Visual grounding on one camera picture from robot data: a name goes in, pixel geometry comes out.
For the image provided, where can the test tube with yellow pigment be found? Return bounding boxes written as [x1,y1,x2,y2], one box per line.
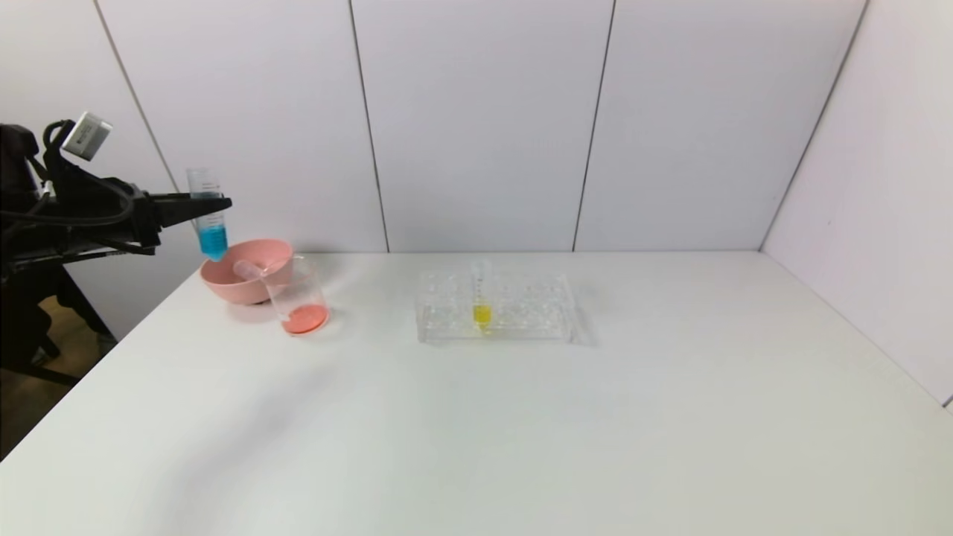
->
[471,260,494,333]

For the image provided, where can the pink plastic bowl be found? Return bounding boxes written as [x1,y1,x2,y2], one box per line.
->
[200,238,296,306]

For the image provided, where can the clear acrylic test tube rack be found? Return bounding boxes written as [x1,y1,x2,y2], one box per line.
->
[415,269,576,345]

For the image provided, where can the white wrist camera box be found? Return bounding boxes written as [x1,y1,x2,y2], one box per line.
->
[60,111,115,162]

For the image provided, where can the clear glass beaker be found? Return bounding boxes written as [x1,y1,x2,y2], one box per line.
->
[261,255,331,337]

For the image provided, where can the test tube with blue pigment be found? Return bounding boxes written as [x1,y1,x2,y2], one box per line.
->
[185,167,230,263]

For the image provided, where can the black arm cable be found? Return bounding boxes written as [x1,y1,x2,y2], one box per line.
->
[0,119,136,229]

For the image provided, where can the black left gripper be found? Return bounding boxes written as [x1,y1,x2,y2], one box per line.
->
[57,183,232,256]

